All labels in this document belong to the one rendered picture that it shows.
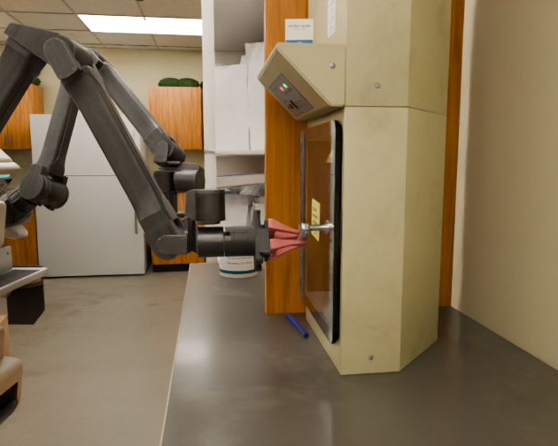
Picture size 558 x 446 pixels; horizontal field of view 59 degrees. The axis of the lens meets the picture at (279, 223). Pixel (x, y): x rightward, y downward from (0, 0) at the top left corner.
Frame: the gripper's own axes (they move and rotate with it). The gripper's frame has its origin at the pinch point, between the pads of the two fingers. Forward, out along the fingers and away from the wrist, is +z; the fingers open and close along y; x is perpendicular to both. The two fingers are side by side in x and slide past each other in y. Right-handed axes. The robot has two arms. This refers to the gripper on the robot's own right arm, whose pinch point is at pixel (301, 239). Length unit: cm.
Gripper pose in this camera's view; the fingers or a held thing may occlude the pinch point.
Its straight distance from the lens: 94.4
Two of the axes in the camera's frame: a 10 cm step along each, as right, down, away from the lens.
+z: 9.9, -0.2, 1.2
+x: -1.0, 4.2, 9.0
